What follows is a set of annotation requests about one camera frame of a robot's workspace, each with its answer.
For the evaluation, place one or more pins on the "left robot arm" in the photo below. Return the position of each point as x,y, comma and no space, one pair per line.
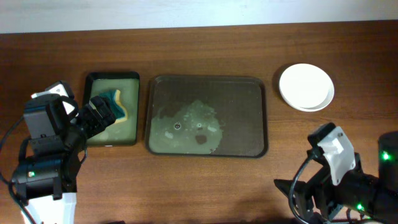
44,182

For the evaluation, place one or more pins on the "large brown serving tray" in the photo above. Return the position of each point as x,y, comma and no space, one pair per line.
209,116

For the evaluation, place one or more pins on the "white plate yellow stain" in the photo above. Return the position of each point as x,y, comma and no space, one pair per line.
304,75

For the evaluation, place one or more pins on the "pale grey plate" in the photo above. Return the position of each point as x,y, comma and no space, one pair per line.
309,103

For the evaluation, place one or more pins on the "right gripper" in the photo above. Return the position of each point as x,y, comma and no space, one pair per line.
319,183

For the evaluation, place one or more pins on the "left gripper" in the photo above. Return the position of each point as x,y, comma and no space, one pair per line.
103,111

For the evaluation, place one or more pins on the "green and yellow sponge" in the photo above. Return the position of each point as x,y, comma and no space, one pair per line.
115,105

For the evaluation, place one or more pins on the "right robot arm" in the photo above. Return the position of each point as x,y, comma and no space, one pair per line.
367,198

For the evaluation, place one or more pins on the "small black water tray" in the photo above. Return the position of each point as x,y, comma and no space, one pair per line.
121,134

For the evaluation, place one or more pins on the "pinkish white plate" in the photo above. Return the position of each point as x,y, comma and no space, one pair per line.
299,91

